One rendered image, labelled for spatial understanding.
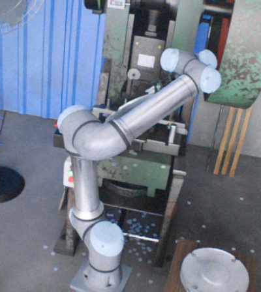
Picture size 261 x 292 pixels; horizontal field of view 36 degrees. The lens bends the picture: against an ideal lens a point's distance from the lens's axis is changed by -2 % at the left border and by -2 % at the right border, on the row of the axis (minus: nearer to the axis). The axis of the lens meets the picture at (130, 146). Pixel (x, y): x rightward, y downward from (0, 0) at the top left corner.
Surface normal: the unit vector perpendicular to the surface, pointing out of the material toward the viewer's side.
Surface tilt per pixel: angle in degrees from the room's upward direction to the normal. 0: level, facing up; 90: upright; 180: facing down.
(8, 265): 0
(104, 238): 7
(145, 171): 90
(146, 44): 90
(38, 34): 90
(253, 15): 80
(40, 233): 0
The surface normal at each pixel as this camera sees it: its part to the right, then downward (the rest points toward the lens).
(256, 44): -0.16, 0.56
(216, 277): 0.12, -0.85
